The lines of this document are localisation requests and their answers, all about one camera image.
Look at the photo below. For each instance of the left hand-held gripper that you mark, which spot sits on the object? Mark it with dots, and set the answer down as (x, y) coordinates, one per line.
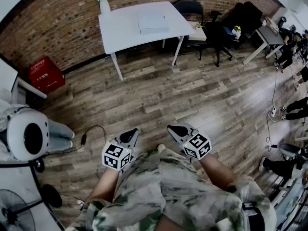
(115, 153)

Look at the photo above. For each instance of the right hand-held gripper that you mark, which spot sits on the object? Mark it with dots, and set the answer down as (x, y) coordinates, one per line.
(192, 143)

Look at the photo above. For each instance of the white object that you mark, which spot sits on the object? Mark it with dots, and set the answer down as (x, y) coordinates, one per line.
(153, 23)

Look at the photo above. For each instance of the person's right forearm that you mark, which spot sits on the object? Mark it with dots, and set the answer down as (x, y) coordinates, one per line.
(216, 170)

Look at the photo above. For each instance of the person's left forearm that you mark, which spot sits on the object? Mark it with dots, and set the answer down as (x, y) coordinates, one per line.
(106, 184)

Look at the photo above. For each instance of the black round stand base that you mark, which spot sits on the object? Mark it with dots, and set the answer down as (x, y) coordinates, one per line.
(51, 196)

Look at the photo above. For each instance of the person's beige shoe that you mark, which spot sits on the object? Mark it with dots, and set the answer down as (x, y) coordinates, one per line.
(160, 147)

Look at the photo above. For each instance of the person's camouflage shirt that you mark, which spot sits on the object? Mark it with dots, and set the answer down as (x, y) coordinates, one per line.
(173, 191)

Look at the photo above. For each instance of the white power strip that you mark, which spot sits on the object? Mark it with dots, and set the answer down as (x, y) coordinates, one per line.
(273, 111)

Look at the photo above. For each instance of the red box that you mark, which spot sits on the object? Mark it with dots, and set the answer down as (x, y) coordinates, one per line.
(45, 76)

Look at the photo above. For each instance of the small green potted plant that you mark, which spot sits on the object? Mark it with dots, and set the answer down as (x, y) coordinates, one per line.
(198, 26)

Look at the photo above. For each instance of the black standing fan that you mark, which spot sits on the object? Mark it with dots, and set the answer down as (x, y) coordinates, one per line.
(14, 213)

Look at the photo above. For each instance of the small potted plant white pot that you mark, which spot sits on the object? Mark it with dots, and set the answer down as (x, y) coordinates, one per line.
(237, 31)

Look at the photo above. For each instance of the white desk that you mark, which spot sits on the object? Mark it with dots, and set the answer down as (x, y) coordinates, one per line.
(9, 76)

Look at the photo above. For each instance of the grey desk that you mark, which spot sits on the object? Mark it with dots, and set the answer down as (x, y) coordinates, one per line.
(272, 36)

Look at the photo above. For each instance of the black office chair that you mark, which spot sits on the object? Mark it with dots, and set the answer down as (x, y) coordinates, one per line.
(240, 18)

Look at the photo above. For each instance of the black folding chair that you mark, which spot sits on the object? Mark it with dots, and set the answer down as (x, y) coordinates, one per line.
(188, 8)

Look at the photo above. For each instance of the white vase with flowers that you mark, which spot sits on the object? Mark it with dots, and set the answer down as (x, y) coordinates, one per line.
(105, 1)

